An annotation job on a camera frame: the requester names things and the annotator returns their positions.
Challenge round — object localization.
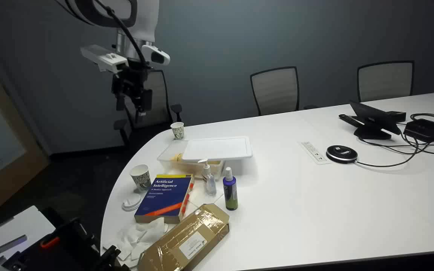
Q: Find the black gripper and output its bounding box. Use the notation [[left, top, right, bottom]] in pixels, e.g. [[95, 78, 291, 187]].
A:
[[112, 61, 152, 112]]

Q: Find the paper cup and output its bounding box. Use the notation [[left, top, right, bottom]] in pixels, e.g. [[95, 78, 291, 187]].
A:
[[130, 163, 151, 189]]

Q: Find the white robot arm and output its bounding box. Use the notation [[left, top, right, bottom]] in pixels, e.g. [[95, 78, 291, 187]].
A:
[[54, 0, 170, 112]]

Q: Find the paper cup far corner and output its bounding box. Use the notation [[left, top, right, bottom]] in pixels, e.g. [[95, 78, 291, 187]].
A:
[[170, 121, 184, 139]]

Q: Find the white cup lid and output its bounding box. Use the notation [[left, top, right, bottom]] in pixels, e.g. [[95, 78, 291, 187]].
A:
[[122, 198, 139, 212]]

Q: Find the clear sanitizer bottle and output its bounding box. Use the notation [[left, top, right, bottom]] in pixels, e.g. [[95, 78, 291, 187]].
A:
[[197, 159, 217, 195]]

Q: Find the blue spray bottle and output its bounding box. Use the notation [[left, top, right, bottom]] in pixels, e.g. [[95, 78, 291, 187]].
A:
[[223, 166, 238, 210]]

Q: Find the clear plastic food container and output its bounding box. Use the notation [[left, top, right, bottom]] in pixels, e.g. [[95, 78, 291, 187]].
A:
[[157, 135, 253, 174]]

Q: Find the blue textbook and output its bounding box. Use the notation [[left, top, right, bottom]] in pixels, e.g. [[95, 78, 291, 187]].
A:
[[134, 174, 194, 224]]

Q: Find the left mesh office chair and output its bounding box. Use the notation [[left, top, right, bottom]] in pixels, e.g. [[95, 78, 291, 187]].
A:
[[250, 66, 300, 114]]

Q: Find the mesh office chair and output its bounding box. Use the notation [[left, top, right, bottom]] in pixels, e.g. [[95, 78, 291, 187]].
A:
[[357, 59, 414, 100], [250, 66, 300, 114]]

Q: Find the white cloth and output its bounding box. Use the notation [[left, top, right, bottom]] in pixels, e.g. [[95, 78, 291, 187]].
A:
[[118, 218, 166, 264]]

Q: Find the black orange clamp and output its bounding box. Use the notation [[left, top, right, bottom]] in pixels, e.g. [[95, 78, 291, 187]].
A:
[[39, 219, 89, 254]]

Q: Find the white paper sheet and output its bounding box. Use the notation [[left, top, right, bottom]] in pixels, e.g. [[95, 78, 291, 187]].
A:
[[0, 204, 56, 258]]

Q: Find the white remote control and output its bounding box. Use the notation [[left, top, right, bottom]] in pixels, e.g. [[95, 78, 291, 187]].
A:
[[301, 141, 326, 162]]

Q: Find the round black speakerphone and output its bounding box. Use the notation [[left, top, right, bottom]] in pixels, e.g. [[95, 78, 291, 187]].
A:
[[326, 144, 357, 163]]

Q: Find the right mesh office chair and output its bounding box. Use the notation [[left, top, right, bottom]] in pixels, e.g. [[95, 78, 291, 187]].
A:
[[357, 59, 414, 100]]

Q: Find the black conference phone device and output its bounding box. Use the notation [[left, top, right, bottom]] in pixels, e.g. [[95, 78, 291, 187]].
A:
[[339, 102, 407, 139]]

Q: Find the black power adapter box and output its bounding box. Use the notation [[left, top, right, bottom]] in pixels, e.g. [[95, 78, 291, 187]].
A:
[[404, 120, 434, 142]]

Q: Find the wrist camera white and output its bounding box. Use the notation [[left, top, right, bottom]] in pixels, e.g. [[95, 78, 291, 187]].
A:
[[80, 44, 128, 73]]

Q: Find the black cable bundle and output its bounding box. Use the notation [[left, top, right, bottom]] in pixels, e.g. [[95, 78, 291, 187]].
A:
[[356, 111, 434, 168]]

